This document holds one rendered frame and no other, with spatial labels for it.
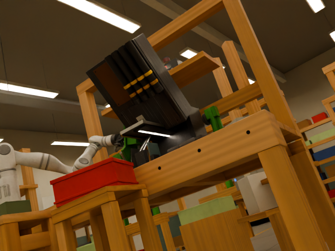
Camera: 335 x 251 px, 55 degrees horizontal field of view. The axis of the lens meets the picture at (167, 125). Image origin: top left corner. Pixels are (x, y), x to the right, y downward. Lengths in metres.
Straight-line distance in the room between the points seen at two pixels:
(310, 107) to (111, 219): 10.85
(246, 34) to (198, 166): 1.02
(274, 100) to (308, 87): 10.02
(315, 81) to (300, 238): 10.78
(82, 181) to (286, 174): 0.82
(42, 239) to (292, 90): 10.97
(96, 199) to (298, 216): 0.75
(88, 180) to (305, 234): 0.86
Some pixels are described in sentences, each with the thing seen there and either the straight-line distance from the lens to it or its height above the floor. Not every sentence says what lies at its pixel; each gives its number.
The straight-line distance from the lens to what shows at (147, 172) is 1.53.
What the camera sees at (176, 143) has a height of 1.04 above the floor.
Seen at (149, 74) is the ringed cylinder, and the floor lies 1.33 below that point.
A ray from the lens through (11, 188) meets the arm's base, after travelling 1.86.
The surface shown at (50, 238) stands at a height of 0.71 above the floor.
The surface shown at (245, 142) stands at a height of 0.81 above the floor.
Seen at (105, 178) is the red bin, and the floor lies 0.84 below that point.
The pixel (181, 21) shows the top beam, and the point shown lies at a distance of 2.37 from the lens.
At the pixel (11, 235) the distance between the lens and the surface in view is 1.66.
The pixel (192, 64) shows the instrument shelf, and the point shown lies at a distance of 2.08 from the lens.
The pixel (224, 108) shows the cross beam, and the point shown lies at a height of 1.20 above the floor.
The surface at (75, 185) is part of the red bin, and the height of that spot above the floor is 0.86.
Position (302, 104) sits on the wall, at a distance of 11.90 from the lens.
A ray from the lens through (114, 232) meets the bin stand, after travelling 1.28.
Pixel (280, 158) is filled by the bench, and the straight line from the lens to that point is 1.28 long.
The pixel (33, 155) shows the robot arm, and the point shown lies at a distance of 1.94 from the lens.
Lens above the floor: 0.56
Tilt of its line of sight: 18 degrees up
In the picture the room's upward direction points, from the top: 17 degrees counter-clockwise
